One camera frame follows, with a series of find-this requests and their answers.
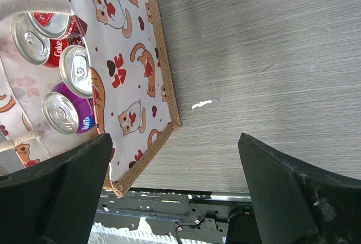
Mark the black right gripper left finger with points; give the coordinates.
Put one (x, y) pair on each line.
(55, 200)

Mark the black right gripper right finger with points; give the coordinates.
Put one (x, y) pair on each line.
(297, 202)

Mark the purple Fanta can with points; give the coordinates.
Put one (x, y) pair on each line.
(66, 112)

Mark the brown canvas tote bag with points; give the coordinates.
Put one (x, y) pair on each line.
(133, 95)

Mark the red Coca-Cola can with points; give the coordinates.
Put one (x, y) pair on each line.
(75, 70)
(36, 48)

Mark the silver blue Red Bull can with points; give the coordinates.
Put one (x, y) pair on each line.
(54, 19)

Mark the black mounting rail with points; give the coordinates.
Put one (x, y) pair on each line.
(174, 216)

